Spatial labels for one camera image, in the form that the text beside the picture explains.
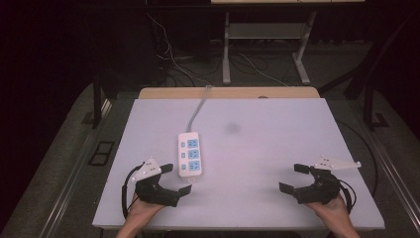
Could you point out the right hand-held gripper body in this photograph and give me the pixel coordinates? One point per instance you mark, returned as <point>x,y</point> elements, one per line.
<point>322,190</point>

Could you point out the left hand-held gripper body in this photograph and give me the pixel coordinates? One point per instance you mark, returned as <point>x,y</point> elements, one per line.
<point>155,193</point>

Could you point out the person's left hand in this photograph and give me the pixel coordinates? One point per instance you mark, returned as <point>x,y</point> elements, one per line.
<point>142,211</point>

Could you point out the person's right hand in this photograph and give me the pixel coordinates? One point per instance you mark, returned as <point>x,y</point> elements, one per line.
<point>332,211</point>

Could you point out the white power strip blue sockets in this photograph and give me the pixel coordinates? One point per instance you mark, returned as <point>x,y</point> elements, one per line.
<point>189,155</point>

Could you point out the black metal stand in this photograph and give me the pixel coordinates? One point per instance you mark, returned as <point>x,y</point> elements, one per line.
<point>371,105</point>
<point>97,102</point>

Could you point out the black rectangular floor frame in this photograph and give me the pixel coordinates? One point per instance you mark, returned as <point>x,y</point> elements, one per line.
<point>101,153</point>

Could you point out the aluminium floor rail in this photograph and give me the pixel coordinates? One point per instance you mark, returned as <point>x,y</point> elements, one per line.
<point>393,168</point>
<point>71,178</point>

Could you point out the grey metal desk frame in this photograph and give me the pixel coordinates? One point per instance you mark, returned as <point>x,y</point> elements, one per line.
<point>264,31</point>

